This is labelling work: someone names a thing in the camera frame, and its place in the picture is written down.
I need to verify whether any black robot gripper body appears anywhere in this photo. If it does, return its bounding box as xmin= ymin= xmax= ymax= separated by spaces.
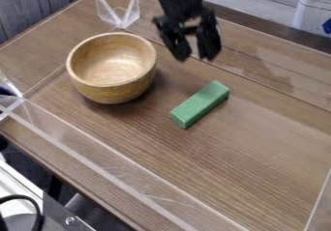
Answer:
xmin=149 ymin=0 xmax=218 ymax=33

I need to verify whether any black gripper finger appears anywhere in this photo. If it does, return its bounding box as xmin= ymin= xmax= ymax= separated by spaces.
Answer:
xmin=157 ymin=23 xmax=191 ymax=62
xmin=195 ymin=14 xmax=222 ymax=61

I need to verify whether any green rectangular block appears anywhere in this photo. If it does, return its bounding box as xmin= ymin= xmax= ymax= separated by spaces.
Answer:
xmin=169 ymin=80 xmax=230 ymax=130

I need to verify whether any clear acrylic table fence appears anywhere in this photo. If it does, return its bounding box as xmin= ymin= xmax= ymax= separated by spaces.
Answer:
xmin=0 ymin=0 xmax=331 ymax=231

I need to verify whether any brown wooden bowl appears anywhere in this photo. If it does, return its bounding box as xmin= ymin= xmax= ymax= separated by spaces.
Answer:
xmin=65 ymin=32 xmax=157 ymax=104

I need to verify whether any white bucket in background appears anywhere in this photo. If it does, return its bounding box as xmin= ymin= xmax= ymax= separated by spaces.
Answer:
xmin=292 ymin=0 xmax=331 ymax=38

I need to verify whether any clear acrylic corner bracket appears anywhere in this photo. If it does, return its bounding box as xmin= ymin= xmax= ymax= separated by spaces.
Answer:
xmin=95 ymin=0 xmax=139 ymax=29

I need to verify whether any black cable loop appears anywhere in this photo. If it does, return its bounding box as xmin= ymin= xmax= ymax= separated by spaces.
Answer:
xmin=0 ymin=194 xmax=45 ymax=231

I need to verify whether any metal bracket with screw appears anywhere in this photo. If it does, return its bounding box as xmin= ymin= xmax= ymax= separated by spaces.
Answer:
xmin=41 ymin=198 xmax=95 ymax=231

